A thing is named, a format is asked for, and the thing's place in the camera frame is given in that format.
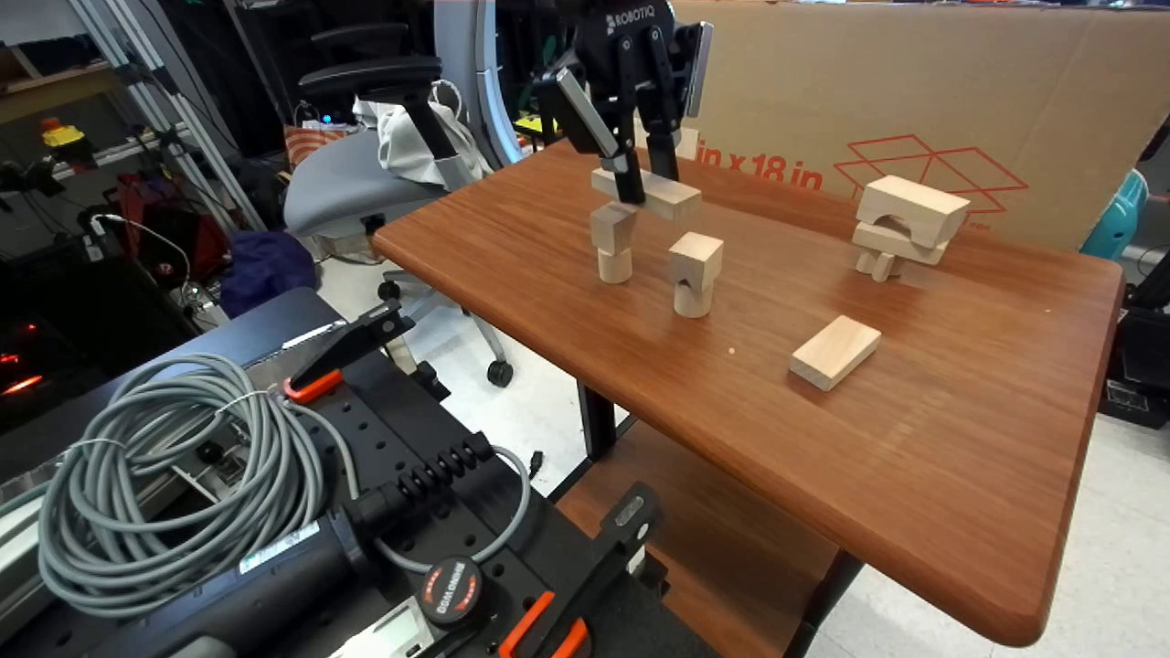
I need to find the grey coiled cable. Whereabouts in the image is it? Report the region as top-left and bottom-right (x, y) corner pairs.
(34, 351), (360, 620)

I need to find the left wooden cube stack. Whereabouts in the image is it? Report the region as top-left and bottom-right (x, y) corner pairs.
(593, 201), (637, 284)

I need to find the long rectangular wooden block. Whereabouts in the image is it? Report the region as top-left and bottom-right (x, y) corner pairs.
(593, 167), (702, 219)

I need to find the black orange clamp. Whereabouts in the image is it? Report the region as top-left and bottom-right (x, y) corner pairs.
(281, 305), (409, 401)

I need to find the flat wooden block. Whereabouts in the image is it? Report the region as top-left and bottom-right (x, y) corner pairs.
(791, 315), (881, 392)

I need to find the wooden cube stack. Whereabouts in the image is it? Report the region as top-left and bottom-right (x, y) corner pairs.
(593, 201), (637, 284)
(667, 229), (722, 317)

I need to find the large cardboard sheet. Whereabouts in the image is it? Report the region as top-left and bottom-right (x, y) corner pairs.
(677, 0), (1170, 252)

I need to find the brown wooden table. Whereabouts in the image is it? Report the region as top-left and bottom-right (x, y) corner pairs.
(376, 145), (1122, 646)

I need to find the right wooden cube stack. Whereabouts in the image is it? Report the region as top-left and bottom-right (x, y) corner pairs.
(667, 229), (722, 317)

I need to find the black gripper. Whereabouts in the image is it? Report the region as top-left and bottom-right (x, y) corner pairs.
(571, 0), (681, 203)

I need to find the wooden arch block stack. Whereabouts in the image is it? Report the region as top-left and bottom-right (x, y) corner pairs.
(850, 177), (969, 280)

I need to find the white office chair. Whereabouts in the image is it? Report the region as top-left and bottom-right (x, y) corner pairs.
(281, 51), (520, 392)

